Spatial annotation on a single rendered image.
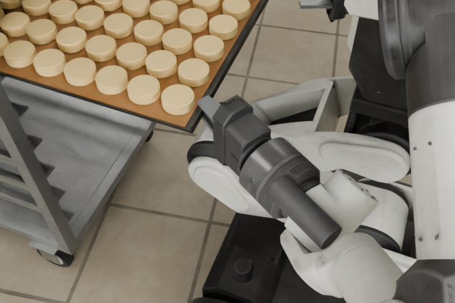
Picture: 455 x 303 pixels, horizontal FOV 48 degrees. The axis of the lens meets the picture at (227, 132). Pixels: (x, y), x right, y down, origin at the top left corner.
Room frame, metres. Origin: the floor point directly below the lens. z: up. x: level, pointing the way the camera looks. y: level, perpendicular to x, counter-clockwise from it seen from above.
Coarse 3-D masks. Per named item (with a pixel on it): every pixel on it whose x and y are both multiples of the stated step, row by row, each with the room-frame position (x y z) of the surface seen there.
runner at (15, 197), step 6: (0, 186) 0.69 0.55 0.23; (0, 192) 0.65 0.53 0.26; (6, 192) 0.67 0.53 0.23; (12, 192) 0.67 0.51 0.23; (18, 192) 0.67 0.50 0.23; (6, 198) 0.65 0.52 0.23; (12, 198) 0.64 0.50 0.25; (18, 198) 0.64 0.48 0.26; (24, 198) 0.65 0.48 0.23; (30, 198) 0.65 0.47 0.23; (24, 204) 0.63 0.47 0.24; (30, 204) 0.62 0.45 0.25; (36, 204) 0.62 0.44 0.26; (36, 210) 0.62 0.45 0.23; (66, 210) 0.62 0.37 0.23; (66, 216) 0.59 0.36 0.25
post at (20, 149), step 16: (0, 96) 0.58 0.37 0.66; (0, 112) 0.56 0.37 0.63; (0, 128) 0.57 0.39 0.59; (16, 128) 0.58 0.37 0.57; (16, 144) 0.56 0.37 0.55; (16, 160) 0.57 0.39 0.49; (32, 160) 0.58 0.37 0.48; (32, 176) 0.56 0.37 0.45; (32, 192) 0.57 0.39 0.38; (48, 192) 0.58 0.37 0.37; (48, 208) 0.56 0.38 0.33; (48, 224) 0.57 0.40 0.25; (64, 224) 0.58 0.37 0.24; (64, 240) 0.56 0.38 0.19
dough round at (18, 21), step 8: (8, 16) 0.72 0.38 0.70; (16, 16) 0.72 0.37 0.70; (24, 16) 0.72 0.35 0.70; (0, 24) 0.70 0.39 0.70; (8, 24) 0.70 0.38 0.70; (16, 24) 0.70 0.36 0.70; (24, 24) 0.70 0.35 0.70; (8, 32) 0.69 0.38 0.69; (16, 32) 0.69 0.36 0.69; (24, 32) 0.70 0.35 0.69
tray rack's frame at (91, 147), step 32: (32, 96) 1.07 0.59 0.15; (64, 96) 1.07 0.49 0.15; (32, 128) 0.94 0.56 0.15; (64, 128) 0.94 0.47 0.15; (96, 128) 0.94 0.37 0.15; (128, 128) 0.94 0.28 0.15; (64, 160) 0.83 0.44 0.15; (96, 160) 0.83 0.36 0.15; (128, 160) 0.83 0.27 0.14; (96, 192) 0.72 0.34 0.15; (0, 224) 0.63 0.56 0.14; (32, 224) 0.63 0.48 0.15
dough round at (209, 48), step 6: (204, 36) 0.67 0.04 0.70; (210, 36) 0.67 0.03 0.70; (198, 42) 0.66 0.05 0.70; (204, 42) 0.66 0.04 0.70; (210, 42) 0.66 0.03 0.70; (216, 42) 0.66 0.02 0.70; (222, 42) 0.66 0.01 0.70; (198, 48) 0.64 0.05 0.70; (204, 48) 0.64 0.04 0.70; (210, 48) 0.64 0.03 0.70; (216, 48) 0.64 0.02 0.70; (222, 48) 0.64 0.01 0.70; (198, 54) 0.63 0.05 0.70; (204, 54) 0.63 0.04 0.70; (210, 54) 0.63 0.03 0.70; (216, 54) 0.63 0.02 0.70; (222, 54) 0.64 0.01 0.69; (204, 60) 0.63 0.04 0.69; (210, 60) 0.63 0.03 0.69; (216, 60) 0.63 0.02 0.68
